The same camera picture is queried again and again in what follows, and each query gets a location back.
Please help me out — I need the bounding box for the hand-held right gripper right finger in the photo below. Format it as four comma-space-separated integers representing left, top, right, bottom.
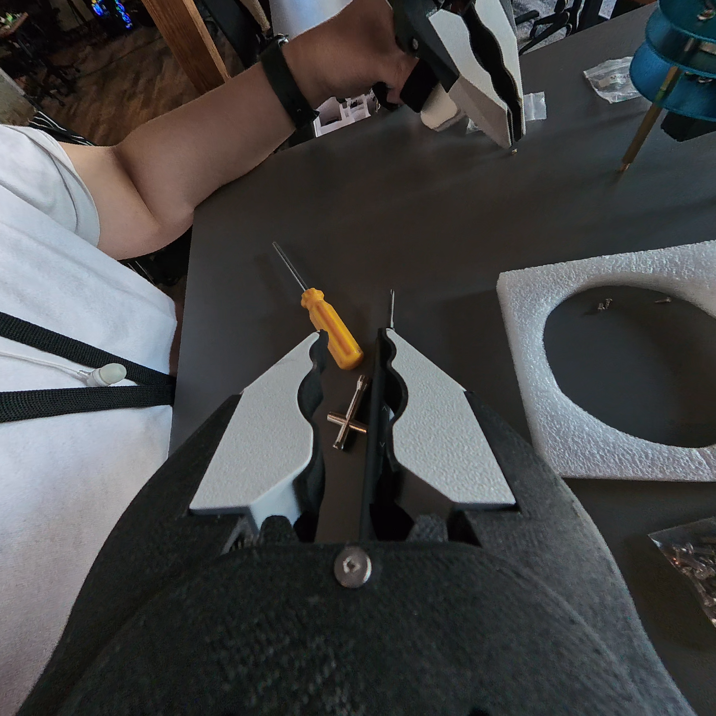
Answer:
376, 329, 517, 540

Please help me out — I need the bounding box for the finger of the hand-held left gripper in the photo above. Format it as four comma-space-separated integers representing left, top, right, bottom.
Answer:
428, 8, 511, 144
470, 0, 527, 145

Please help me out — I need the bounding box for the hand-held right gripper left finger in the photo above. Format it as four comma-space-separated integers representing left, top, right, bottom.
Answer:
189, 330, 331, 543

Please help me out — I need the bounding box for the black electric screwdriver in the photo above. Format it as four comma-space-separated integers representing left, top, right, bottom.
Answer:
358, 288, 399, 543

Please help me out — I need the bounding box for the white foam frame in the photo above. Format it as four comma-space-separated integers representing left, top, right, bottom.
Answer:
497, 241, 716, 483

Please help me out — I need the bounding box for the yellow handled screwdriver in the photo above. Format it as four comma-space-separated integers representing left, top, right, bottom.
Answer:
272, 242, 364, 371

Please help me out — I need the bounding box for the blue toy robot arm base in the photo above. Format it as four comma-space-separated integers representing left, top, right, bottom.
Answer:
615, 0, 716, 177

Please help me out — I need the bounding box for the person's left forearm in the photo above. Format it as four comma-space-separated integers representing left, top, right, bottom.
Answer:
59, 59, 297, 261

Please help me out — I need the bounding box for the dark grey desk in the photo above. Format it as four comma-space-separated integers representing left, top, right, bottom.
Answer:
168, 0, 716, 716

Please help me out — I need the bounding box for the person's left hand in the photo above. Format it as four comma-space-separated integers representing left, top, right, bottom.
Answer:
282, 0, 420, 110

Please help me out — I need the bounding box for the black office chair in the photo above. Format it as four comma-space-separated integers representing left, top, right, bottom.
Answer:
515, 0, 656, 57

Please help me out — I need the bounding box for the metal cross wrench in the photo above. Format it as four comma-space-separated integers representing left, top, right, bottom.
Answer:
327, 374, 371, 451

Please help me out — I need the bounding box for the labelled zip bag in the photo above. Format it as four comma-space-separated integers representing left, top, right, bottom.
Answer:
583, 56, 644, 104

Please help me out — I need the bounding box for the black wrist band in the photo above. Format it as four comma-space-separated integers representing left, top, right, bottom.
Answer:
260, 34, 321, 131

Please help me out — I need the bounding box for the pile of small screw bags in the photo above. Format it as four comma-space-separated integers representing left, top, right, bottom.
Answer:
649, 517, 716, 627

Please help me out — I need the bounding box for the white cord toggle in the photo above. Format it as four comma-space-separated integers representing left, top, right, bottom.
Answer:
0, 349, 129, 388

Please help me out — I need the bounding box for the black webbing strap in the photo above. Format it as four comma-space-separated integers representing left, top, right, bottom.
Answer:
0, 386, 178, 424
0, 311, 175, 388

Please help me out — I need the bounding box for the wooden post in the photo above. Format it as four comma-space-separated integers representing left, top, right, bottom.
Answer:
140, 0, 231, 97

